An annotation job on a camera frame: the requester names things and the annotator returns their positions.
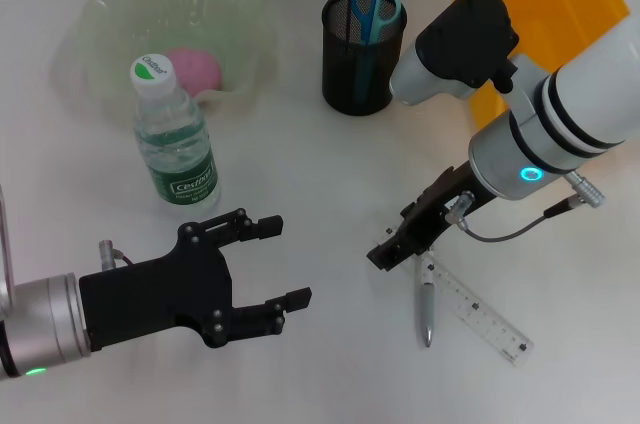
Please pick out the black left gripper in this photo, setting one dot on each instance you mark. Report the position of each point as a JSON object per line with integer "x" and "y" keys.
{"x": 155, "y": 299}

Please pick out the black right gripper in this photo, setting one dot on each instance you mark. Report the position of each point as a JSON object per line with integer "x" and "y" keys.
{"x": 435, "y": 209}

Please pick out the green label water bottle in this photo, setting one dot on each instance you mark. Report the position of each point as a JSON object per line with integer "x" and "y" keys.
{"x": 175, "y": 154}

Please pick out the pink peach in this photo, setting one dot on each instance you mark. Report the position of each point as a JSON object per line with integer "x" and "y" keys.
{"x": 200, "y": 69}

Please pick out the blue teal scissors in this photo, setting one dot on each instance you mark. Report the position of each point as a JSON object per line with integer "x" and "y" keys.
{"x": 372, "y": 14}

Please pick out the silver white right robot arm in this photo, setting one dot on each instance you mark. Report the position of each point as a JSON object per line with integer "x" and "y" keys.
{"x": 550, "y": 109}

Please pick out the grey clear ballpoint pen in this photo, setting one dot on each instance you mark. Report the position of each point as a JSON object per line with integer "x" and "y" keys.
{"x": 427, "y": 304}

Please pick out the clear plastic ruler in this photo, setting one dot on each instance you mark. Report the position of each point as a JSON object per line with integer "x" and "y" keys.
{"x": 480, "y": 314}

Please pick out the black mesh pen holder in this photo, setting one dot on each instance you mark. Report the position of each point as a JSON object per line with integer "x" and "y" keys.
{"x": 340, "y": 79}

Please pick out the translucent green fruit plate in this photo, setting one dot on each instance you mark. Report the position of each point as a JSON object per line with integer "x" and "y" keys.
{"x": 100, "y": 44}

